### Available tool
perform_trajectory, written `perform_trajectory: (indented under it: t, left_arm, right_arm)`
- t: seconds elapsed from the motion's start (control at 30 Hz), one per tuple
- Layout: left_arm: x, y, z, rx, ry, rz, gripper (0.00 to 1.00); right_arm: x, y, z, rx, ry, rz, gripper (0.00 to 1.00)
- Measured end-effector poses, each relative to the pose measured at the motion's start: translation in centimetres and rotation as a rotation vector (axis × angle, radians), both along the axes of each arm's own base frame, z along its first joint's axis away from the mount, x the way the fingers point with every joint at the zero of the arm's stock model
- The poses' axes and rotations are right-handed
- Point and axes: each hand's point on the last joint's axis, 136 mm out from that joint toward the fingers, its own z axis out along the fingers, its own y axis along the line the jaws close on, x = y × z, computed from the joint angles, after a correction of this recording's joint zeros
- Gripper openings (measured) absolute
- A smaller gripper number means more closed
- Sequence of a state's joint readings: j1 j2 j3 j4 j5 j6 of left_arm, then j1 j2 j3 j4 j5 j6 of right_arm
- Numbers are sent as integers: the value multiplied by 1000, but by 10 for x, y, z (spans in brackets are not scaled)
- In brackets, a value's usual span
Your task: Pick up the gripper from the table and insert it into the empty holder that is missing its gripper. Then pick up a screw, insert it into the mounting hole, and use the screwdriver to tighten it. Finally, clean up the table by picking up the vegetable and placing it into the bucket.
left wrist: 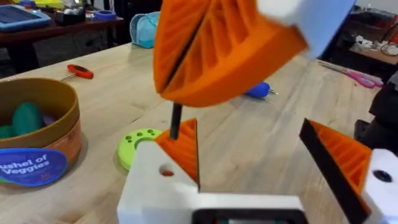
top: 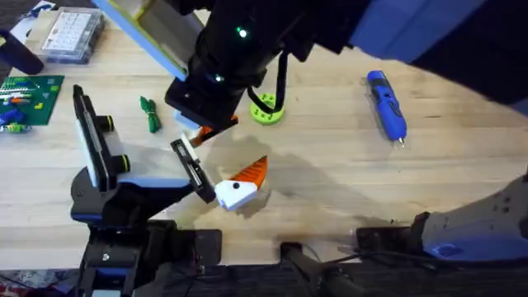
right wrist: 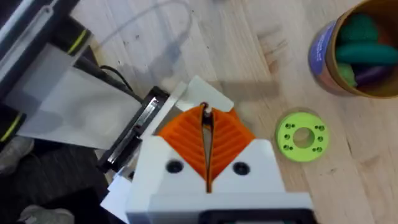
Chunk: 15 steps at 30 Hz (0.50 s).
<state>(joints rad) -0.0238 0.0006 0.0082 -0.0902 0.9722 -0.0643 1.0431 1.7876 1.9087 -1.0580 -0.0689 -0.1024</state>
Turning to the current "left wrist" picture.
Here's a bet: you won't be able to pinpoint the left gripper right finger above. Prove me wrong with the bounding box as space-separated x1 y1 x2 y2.
298 118 398 224

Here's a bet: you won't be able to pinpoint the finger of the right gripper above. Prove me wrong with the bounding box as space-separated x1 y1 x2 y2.
160 0 357 108
152 0 213 94

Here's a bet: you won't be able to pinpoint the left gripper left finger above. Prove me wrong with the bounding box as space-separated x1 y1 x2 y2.
117 118 201 224

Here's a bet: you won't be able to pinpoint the black screw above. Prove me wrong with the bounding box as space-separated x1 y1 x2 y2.
169 102 183 141

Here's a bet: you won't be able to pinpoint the blue electric screwdriver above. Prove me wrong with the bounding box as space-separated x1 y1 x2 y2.
243 81 279 100

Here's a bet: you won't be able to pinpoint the light blue mesh bag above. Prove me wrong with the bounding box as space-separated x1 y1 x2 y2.
129 11 161 49

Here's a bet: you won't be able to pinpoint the green disc with holes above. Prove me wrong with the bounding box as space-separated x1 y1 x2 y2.
116 128 164 172

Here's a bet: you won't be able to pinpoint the blue tape roll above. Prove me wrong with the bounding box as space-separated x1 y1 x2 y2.
93 9 118 22

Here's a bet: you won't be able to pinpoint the pink scissors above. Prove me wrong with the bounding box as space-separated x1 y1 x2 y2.
317 60 385 90

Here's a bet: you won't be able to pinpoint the black box with clutter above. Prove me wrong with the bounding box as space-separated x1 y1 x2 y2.
53 6 87 26

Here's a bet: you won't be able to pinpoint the dark wooden side table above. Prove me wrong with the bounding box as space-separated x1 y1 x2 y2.
0 16 126 75

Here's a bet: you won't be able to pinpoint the cluttered desk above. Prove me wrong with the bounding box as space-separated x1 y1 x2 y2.
349 6 398 66

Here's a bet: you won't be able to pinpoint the brown tub of toy vegetables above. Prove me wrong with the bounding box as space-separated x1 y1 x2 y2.
0 77 83 191

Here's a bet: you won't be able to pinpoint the blue flat tray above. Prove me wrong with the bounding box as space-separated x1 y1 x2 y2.
0 4 52 32

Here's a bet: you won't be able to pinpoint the red-handled hand tool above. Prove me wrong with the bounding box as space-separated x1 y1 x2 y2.
60 63 95 83

